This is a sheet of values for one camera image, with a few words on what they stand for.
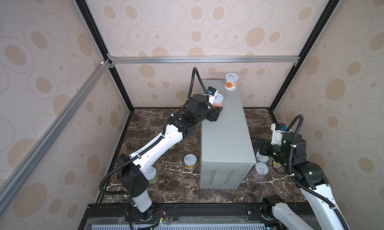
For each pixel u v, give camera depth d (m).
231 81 0.79
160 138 0.48
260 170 0.82
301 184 0.43
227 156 0.57
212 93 0.60
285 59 0.90
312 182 0.44
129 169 0.42
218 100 0.68
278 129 0.58
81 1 0.68
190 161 0.85
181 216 0.73
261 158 0.87
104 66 0.85
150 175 0.81
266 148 0.59
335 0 0.69
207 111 0.65
